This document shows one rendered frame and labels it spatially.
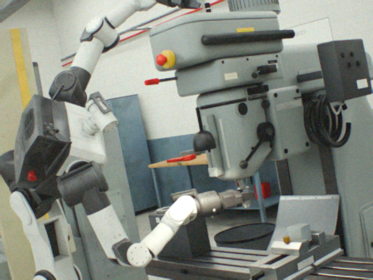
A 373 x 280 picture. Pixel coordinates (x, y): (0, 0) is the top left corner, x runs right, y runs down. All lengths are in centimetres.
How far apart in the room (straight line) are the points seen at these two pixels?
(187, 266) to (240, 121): 65
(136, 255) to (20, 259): 170
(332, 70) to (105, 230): 93
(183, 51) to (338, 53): 53
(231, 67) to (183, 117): 694
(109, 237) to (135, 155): 756
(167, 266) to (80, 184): 70
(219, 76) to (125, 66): 810
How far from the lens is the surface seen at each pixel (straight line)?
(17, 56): 348
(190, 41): 179
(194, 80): 192
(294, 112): 208
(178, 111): 887
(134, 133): 935
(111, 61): 1026
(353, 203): 224
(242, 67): 190
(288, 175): 235
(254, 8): 210
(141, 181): 937
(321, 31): 683
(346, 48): 197
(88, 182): 177
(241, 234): 432
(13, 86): 343
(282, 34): 203
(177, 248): 232
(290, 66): 211
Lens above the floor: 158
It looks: 4 degrees down
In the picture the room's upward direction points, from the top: 11 degrees counter-clockwise
